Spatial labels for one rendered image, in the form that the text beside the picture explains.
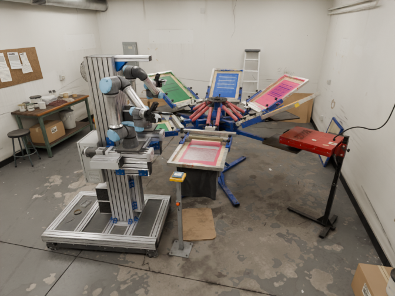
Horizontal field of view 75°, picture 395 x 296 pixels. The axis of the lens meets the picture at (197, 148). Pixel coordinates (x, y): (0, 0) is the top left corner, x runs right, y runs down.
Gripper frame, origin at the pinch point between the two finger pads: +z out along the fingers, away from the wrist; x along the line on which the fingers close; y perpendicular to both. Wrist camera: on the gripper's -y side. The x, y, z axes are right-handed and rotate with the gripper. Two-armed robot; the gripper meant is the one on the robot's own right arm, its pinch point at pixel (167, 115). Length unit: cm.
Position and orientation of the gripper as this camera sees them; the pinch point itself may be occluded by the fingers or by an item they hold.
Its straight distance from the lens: 190.4
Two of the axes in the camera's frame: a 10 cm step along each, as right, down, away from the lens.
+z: 8.5, 2.2, -4.7
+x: -5.2, 2.4, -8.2
